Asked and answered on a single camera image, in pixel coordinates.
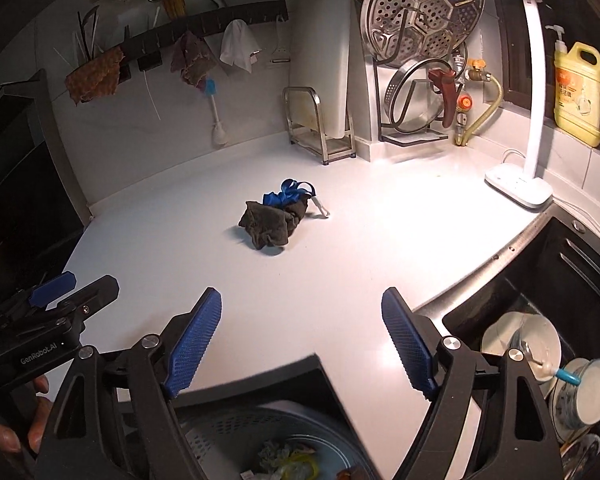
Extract white bottle brush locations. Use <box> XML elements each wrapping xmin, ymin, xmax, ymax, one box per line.
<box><xmin>202</xmin><ymin>77</ymin><xmax>229</xmax><ymax>148</ymax></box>

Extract perforated steel steamer ring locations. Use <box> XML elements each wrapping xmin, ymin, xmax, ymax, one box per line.
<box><xmin>382</xmin><ymin>57</ymin><xmax>456</xmax><ymax>136</ymax></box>

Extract steel peeler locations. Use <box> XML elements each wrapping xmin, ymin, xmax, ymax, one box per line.
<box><xmin>270</xmin><ymin>15</ymin><xmax>292</xmax><ymax>64</ymax></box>

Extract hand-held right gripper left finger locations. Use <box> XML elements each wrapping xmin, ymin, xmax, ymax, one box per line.
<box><xmin>32</xmin><ymin>287</ymin><xmax>223</xmax><ymax>480</ymax></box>

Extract perforated steel steamer plate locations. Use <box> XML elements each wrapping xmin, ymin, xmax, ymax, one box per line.
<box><xmin>360</xmin><ymin>0</ymin><xmax>486</xmax><ymax>68</ymax></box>

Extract brown hanging cloth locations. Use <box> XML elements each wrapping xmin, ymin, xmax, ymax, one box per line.
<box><xmin>65</xmin><ymin>47</ymin><xmax>126</xmax><ymax>106</ymax></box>

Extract white hanging cloth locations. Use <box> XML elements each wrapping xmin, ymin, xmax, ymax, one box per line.
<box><xmin>219</xmin><ymin>19</ymin><xmax>259</xmax><ymax>75</ymax></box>

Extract black hook rail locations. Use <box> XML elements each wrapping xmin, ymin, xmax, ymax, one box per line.
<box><xmin>77</xmin><ymin>0</ymin><xmax>288</xmax><ymax>86</ymax></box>

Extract white cutting board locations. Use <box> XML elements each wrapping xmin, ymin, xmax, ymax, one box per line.
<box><xmin>287</xmin><ymin>0</ymin><xmax>353</xmax><ymax>138</ymax></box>

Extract brown pot handle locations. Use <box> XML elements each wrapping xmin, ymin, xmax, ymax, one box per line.
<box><xmin>428</xmin><ymin>67</ymin><xmax>463</xmax><ymax>128</ymax></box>

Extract dark grey cloth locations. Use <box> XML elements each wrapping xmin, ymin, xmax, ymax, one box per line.
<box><xmin>237</xmin><ymin>199</ymin><xmax>308</xmax><ymax>253</ymax></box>

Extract patterned dish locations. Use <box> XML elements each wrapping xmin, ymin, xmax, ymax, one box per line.
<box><xmin>560</xmin><ymin>432</ymin><xmax>600</xmax><ymax>480</ymax></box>

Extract grey perforated bin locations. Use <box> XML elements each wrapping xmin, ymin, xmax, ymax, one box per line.
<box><xmin>172</xmin><ymin>352</ymin><xmax>381</xmax><ymax>480</ymax></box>

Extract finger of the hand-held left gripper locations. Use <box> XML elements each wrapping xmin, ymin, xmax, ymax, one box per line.
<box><xmin>55</xmin><ymin>274</ymin><xmax>120</xmax><ymax>321</ymax></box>
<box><xmin>27</xmin><ymin>271</ymin><xmax>77</xmax><ymax>309</ymax></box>

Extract white desk lamp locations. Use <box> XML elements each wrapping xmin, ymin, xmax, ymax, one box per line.
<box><xmin>455</xmin><ymin>0</ymin><xmax>553</xmax><ymax>211</ymax></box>

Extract mauve hanging cloth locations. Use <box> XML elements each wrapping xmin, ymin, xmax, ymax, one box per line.
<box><xmin>170</xmin><ymin>30</ymin><xmax>217</xmax><ymax>86</ymax></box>

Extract yellow detergent bottle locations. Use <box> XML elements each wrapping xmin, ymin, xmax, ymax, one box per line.
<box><xmin>545</xmin><ymin>25</ymin><xmax>600</xmax><ymax>148</ymax></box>

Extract person's left hand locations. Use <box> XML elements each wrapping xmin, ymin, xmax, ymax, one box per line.
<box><xmin>0</xmin><ymin>375</ymin><xmax>51</xmax><ymax>461</ymax></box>

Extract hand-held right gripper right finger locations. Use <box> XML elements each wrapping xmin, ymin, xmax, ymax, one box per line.
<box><xmin>381</xmin><ymin>287</ymin><xmax>566</xmax><ymax>480</ymax></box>

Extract steel board rack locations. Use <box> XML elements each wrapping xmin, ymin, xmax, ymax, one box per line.
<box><xmin>282</xmin><ymin>86</ymin><xmax>356</xmax><ymax>166</ymax></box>

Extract dark kitchen appliance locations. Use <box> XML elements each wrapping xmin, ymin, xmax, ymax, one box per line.
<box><xmin>0</xmin><ymin>67</ymin><xmax>91</xmax><ymax>311</ymax></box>

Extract yellow gas hose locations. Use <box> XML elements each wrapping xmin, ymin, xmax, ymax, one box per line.
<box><xmin>452</xmin><ymin>75</ymin><xmax>503</xmax><ymax>147</ymax></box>

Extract brass gas valve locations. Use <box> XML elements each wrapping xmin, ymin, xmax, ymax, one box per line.
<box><xmin>450</xmin><ymin>45</ymin><xmax>492</xmax><ymax>133</ymax></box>

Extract blue lanyard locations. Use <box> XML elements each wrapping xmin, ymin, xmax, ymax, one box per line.
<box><xmin>261</xmin><ymin>177</ymin><xmax>331</xmax><ymax>219</ymax></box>

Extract black sink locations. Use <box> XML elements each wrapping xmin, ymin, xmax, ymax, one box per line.
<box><xmin>440</xmin><ymin>210</ymin><xmax>600</xmax><ymax>480</ymax></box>

